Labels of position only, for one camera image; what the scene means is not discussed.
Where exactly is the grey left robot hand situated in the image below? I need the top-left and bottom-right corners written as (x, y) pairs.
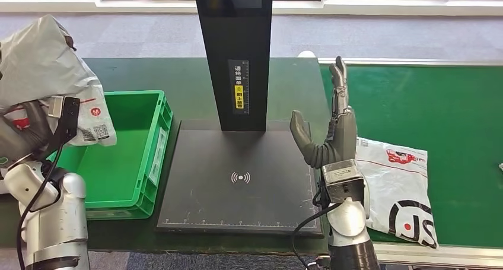
top-left (0, 100), bottom-right (54, 167)

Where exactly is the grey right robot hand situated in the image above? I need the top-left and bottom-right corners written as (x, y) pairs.
top-left (289, 56), bottom-right (358, 170)

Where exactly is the white parcel with red stripe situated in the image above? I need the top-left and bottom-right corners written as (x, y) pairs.
top-left (355, 137), bottom-right (439, 249)

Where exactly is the white courier parcel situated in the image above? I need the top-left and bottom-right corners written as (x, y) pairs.
top-left (0, 14), bottom-right (117, 147)

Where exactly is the green conveyor belt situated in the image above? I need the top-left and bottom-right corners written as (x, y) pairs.
top-left (318, 57), bottom-right (503, 270)

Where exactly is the green plastic crate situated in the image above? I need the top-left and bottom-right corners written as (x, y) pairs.
top-left (47, 90), bottom-right (174, 221)

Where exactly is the black yellow label sticker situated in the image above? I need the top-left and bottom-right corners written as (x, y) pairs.
top-left (228, 59), bottom-right (250, 116)

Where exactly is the white window sill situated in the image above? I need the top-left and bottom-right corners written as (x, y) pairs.
top-left (0, 0), bottom-right (503, 17)

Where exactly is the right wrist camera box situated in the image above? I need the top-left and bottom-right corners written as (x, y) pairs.
top-left (321, 158), bottom-right (366, 204)

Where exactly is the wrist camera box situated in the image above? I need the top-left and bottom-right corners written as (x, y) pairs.
top-left (33, 96), bottom-right (81, 159)
top-left (321, 158), bottom-right (366, 204)

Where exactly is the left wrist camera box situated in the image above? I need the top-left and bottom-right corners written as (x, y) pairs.
top-left (33, 96), bottom-right (81, 159)

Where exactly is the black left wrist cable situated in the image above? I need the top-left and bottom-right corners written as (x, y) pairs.
top-left (15, 142), bottom-right (66, 270)

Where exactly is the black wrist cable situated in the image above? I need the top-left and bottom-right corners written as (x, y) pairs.
top-left (15, 142), bottom-right (66, 270)
top-left (291, 202), bottom-right (343, 270)

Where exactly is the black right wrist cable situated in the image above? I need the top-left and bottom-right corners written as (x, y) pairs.
top-left (291, 202), bottom-right (343, 270)

